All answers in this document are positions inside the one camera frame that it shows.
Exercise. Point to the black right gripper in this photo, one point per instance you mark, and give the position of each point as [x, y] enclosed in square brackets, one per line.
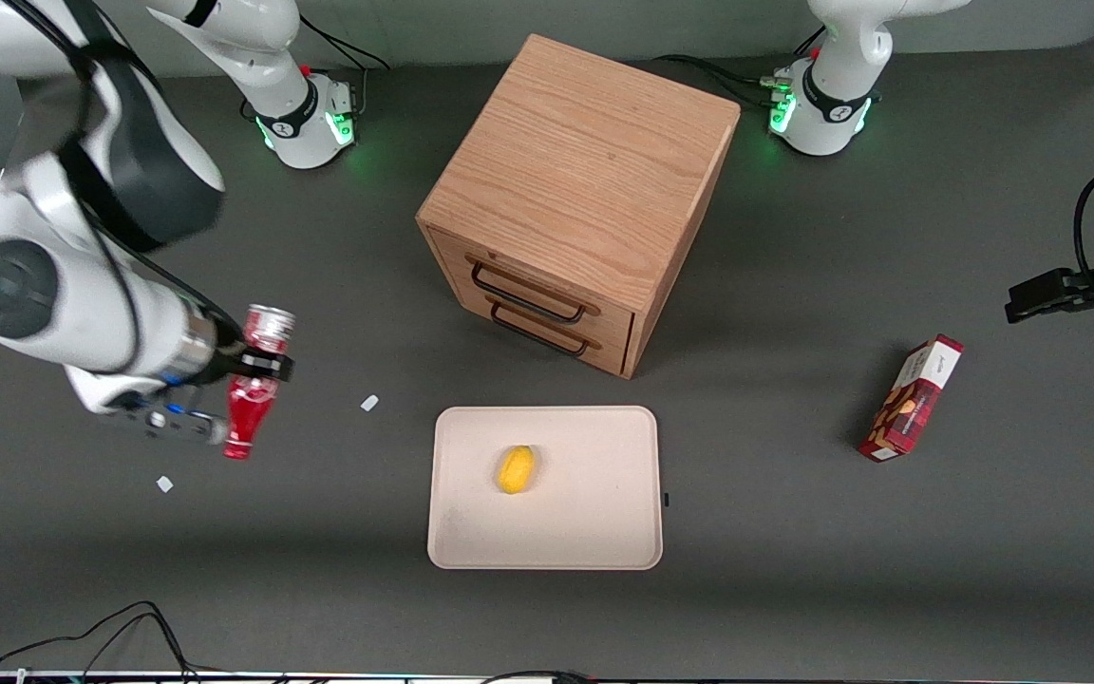
[228, 356]

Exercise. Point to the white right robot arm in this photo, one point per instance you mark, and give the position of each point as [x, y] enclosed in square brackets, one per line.
[82, 304]

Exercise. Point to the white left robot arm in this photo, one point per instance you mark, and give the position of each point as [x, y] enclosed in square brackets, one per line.
[827, 104]

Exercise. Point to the beige plastic tray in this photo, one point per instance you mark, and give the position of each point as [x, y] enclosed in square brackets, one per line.
[585, 503]

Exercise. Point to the red cookie box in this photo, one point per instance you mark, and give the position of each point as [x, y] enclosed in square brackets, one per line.
[908, 404]

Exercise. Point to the yellow lemon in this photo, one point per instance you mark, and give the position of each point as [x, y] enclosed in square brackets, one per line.
[516, 469]

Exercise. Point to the wooden drawer front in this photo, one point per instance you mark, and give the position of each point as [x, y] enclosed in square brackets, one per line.
[615, 328]
[609, 359]

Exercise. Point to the wooden drawer cabinet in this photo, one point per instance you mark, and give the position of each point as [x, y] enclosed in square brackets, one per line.
[585, 161]

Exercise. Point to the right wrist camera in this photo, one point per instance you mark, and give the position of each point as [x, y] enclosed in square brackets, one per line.
[167, 418]

